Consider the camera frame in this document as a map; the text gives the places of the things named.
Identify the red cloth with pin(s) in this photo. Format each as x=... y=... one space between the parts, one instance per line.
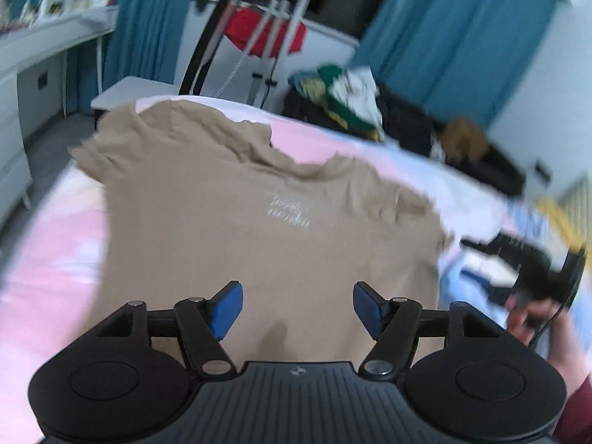
x=243 y=27

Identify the white stool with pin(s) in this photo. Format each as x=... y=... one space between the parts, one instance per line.
x=134 y=89

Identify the yellow cloth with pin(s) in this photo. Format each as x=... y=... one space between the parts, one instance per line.
x=562 y=222

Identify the light blue cloth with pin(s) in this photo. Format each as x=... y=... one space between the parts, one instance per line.
x=467 y=263

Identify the clutter of small desk things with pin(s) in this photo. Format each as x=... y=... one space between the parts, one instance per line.
x=55 y=2

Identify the green and white garment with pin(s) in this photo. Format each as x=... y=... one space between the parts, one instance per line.
x=351 y=97

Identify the pile of dark clothes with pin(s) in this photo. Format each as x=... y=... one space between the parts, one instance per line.
x=411 y=129

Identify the tan t-shirt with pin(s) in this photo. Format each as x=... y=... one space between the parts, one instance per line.
x=259 y=240

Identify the black metal rack frame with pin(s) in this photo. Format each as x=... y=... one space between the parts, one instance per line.
x=203 y=51

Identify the white desk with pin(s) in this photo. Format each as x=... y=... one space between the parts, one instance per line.
x=27 y=69

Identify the person's right forearm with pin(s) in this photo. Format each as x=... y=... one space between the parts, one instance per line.
x=578 y=414

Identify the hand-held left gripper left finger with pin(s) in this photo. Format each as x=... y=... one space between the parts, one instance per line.
x=225 y=309

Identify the blue curtain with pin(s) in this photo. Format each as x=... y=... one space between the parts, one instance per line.
x=453 y=32
x=138 y=18

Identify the silver tripod stand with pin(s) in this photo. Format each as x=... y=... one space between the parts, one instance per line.
x=277 y=18

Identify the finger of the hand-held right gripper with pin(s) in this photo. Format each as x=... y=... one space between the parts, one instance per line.
x=478 y=244

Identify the wall socket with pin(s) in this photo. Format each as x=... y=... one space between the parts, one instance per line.
x=543 y=170

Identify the person's right hand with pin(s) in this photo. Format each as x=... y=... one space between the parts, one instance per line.
x=562 y=342

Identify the brown plush toy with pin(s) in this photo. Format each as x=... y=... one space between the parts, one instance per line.
x=464 y=139

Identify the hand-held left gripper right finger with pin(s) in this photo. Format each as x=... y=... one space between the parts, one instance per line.
x=368 y=307

